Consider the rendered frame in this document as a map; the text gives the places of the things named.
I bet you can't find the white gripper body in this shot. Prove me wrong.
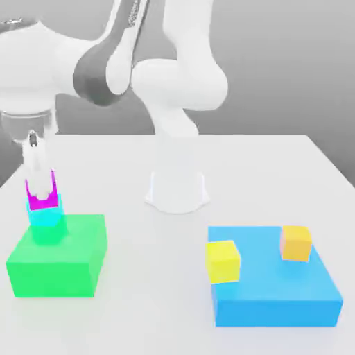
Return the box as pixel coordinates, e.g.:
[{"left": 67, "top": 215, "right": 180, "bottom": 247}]
[{"left": 22, "top": 137, "right": 53, "bottom": 182}]

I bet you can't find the small magenta cube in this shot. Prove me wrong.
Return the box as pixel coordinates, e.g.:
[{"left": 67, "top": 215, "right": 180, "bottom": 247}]
[{"left": 24, "top": 168, "right": 60, "bottom": 211}]

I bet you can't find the small cyan cube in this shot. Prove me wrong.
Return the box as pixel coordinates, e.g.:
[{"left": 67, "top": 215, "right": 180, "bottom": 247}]
[{"left": 26, "top": 192, "right": 65, "bottom": 227}]

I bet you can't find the small green cube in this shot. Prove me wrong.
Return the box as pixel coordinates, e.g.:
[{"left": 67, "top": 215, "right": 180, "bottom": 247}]
[{"left": 29, "top": 214, "right": 69, "bottom": 247}]

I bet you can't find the small yellow cube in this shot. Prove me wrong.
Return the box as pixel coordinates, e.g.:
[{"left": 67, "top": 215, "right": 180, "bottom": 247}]
[{"left": 205, "top": 240, "right": 242, "bottom": 284}]

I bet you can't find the small orange cube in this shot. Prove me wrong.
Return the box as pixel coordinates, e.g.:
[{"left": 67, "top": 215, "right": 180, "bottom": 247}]
[{"left": 279, "top": 225, "right": 313, "bottom": 263}]

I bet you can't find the large green box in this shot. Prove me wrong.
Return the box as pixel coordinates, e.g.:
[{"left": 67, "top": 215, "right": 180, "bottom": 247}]
[{"left": 5, "top": 213, "right": 109, "bottom": 298}]

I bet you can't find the large blue box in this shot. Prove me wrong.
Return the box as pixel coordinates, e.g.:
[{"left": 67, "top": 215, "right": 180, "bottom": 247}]
[{"left": 207, "top": 225, "right": 345, "bottom": 329}]

